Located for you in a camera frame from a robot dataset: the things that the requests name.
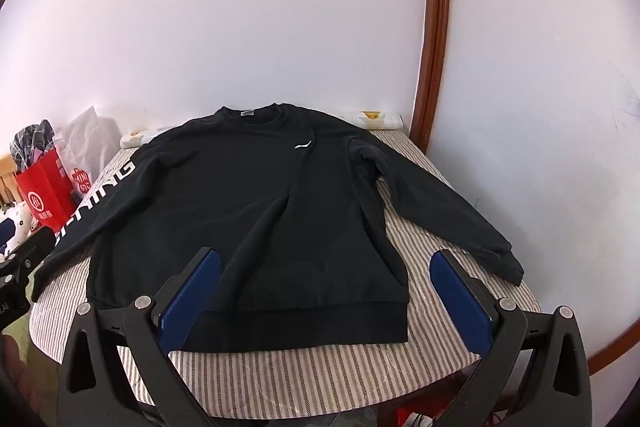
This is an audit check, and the white plastic shopping bag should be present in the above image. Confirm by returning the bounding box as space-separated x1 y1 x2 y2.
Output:
57 106 123 208

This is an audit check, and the brown wooden door frame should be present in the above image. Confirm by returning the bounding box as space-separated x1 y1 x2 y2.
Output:
410 0 451 152

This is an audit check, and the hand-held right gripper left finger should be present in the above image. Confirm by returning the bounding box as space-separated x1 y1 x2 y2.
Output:
57 247 222 427

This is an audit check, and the white black-spotted pillow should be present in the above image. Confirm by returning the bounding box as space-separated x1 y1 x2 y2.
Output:
0 202 38 258

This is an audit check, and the black long-sleeve sweatshirt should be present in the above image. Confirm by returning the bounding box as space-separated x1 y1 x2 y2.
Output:
31 103 525 354

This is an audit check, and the wooden headboard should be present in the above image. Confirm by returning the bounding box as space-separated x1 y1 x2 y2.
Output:
0 152 23 208

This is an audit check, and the dark plaid cloth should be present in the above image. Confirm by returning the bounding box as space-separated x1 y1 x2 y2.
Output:
10 119 66 172

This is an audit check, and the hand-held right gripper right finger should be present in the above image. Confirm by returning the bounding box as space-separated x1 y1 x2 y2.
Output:
429 248 594 427

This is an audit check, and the brown wooden trim board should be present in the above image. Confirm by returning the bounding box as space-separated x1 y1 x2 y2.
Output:
587 227 640 378

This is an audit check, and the striped grey mattress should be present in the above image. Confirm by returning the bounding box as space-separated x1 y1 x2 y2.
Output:
29 127 541 419

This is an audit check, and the red paper bag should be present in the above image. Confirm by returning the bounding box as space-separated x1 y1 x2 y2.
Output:
14 147 78 233

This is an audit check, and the green bed sheet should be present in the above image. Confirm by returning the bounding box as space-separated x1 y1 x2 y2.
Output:
0 302 63 373

